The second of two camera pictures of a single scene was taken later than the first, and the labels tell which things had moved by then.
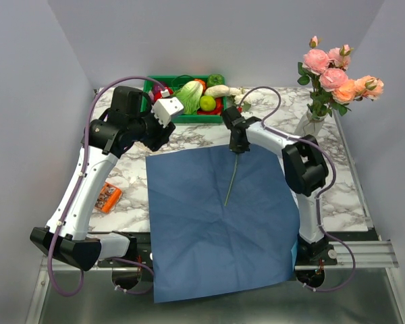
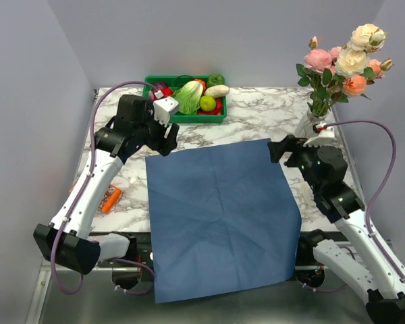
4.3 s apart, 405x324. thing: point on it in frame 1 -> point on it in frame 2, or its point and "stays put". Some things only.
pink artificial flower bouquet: x=232 y=179 -> x=339 y=72
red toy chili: x=217 y=111 stays put
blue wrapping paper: x=219 y=221 stays put
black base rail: x=308 y=255 stays put
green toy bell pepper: x=214 y=79 stays put
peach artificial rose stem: x=368 y=86 -> x=356 y=85
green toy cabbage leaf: x=190 y=94 stays put
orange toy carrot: x=203 y=83 stays put
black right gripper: x=237 y=149 -> x=289 y=143
